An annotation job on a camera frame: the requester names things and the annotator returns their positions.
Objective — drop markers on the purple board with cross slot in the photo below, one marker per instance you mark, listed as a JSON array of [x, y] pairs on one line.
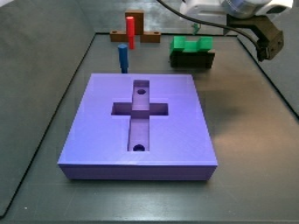
[[139, 130]]

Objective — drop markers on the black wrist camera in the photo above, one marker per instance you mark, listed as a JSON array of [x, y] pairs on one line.
[[269, 37]]

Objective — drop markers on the green U-shaped block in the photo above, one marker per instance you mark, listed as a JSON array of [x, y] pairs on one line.
[[183, 45]]

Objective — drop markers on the black angle bracket fixture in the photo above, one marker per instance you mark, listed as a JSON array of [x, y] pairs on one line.
[[192, 59]]

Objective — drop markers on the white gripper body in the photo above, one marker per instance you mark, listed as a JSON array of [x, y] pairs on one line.
[[213, 10]]

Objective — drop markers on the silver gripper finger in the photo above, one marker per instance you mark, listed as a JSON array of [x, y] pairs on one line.
[[195, 29]]

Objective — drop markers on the blue cylinder peg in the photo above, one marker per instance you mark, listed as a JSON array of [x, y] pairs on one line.
[[123, 57]]

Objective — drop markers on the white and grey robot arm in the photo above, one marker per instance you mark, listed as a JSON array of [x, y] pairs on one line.
[[212, 11]]

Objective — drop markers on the brown T-shaped block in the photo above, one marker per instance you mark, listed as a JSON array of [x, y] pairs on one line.
[[145, 36]]

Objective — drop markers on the red cylinder peg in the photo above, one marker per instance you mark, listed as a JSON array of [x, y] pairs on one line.
[[129, 32]]

